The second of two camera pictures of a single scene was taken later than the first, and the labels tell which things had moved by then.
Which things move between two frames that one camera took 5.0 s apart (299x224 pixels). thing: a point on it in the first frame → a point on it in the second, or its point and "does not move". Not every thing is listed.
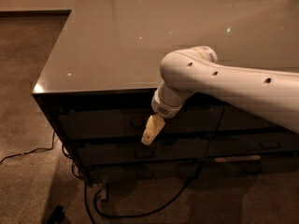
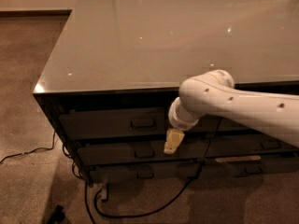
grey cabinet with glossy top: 98,84 does not move
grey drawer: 130,122 does not move
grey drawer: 253,143 does not move
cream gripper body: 163,108 → 179,121
